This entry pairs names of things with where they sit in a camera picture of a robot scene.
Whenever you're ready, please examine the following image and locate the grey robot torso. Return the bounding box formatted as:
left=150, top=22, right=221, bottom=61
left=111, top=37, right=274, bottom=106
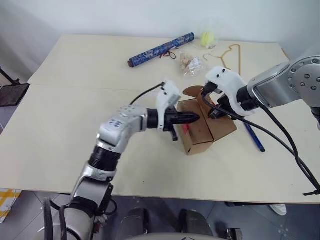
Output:
left=138, top=233, right=214, bottom=240

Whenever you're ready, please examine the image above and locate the black caster wheel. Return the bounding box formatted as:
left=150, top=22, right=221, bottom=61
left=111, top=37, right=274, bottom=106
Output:
left=215, top=219, right=244, bottom=240

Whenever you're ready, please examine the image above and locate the red cord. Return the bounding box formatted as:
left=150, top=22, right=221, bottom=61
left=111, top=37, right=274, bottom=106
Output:
left=159, top=49, right=178, bottom=61

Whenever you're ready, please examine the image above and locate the yellow and white bag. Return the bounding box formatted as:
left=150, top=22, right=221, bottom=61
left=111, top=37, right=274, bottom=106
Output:
left=0, top=188, right=23, bottom=225

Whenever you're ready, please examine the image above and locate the wooden clothes hanger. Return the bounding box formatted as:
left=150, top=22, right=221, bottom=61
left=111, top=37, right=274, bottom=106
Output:
left=202, top=44, right=242, bottom=76

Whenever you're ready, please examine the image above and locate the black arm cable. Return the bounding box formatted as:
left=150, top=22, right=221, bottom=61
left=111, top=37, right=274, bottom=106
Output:
left=201, top=83, right=320, bottom=197
left=129, top=83, right=166, bottom=105

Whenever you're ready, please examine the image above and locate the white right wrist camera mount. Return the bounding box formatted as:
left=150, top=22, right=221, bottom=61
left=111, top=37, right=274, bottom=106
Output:
left=204, top=66, right=257, bottom=117

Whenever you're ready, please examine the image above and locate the blue patterned scroll tube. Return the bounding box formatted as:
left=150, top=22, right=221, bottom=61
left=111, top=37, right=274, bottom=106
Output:
left=128, top=31, right=196, bottom=69

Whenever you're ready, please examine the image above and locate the black stand rod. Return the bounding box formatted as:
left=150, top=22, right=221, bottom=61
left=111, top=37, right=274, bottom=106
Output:
left=0, top=65, right=21, bottom=86

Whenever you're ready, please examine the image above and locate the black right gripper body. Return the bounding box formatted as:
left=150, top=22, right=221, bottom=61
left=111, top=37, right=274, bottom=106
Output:
left=216, top=94, right=235, bottom=114

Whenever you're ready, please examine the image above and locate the black mesh tray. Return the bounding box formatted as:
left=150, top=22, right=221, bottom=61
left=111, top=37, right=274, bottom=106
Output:
left=0, top=83, right=31, bottom=108

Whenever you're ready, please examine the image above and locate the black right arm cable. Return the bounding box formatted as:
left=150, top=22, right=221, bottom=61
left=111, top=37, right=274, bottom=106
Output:
left=201, top=83, right=320, bottom=197

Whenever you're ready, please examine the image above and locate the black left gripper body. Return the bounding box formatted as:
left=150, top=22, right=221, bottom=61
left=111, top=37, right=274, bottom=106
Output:
left=162, top=109, right=186, bottom=142

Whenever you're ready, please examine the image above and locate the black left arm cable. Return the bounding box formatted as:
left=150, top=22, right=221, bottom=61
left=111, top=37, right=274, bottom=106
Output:
left=129, top=83, right=166, bottom=105

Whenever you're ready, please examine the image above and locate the black torso hose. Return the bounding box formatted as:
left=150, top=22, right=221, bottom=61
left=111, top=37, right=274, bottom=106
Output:
left=41, top=196, right=69, bottom=240

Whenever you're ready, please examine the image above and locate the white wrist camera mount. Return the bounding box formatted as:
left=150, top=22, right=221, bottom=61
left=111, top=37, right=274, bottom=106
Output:
left=204, top=66, right=257, bottom=117
left=155, top=79, right=182, bottom=126

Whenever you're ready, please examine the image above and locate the white shoe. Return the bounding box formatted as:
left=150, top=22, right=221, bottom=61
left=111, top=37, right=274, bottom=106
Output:
left=268, top=203, right=288, bottom=217

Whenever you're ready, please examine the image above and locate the brown cardboard box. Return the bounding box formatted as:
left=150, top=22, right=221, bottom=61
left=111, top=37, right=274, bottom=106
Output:
left=176, top=86, right=238, bottom=156

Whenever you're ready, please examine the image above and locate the clear snack bag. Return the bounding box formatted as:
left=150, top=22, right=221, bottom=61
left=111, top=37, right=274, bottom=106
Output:
left=178, top=52, right=205, bottom=77

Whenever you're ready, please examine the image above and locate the blue pen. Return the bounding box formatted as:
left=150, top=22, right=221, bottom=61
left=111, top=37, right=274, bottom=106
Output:
left=243, top=122, right=267, bottom=153

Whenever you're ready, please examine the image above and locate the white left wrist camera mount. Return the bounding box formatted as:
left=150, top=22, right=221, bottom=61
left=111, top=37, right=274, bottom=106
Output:
left=155, top=79, right=182, bottom=126

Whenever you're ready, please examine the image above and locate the clear plastic cup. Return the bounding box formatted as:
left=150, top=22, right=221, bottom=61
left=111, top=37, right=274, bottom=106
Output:
left=198, top=26, right=218, bottom=50

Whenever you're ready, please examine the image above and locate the yellow tennis ball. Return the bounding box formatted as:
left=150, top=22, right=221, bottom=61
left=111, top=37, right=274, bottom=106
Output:
left=200, top=31, right=216, bottom=48

